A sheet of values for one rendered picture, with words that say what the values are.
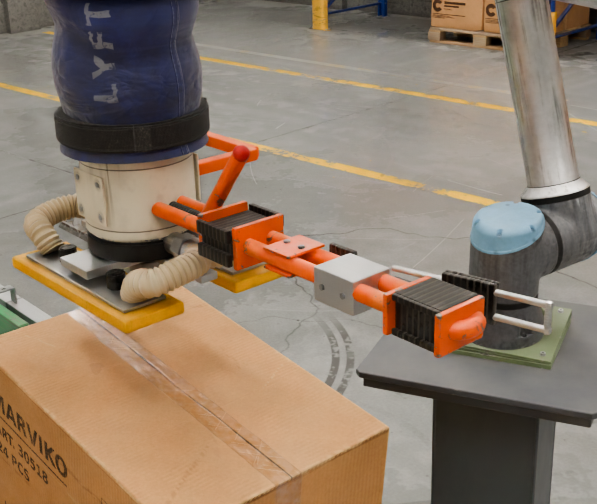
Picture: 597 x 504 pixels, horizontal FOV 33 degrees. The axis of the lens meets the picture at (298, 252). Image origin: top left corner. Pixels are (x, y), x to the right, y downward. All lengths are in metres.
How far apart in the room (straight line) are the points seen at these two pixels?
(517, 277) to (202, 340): 0.71
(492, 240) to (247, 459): 0.83
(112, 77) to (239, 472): 0.58
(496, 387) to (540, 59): 0.69
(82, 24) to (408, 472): 2.08
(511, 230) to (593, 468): 1.31
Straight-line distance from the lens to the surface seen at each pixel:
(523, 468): 2.30
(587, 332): 2.36
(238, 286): 1.50
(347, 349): 3.87
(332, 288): 1.20
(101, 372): 1.70
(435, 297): 1.11
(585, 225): 2.26
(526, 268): 2.14
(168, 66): 1.43
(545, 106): 2.22
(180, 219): 1.42
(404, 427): 3.39
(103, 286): 1.51
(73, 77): 1.44
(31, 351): 1.77
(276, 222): 1.35
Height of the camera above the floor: 1.77
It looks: 22 degrees down
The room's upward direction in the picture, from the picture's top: 2 degrees counter-clockwise
